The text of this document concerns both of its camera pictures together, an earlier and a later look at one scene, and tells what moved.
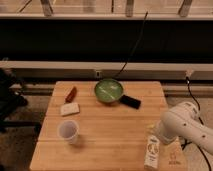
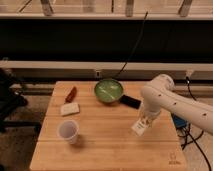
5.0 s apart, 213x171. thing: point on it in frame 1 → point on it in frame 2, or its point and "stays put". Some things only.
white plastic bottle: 152,153 → 139,127
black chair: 11,100 stays put
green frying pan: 108,91 stays put
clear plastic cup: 68,130 stays put
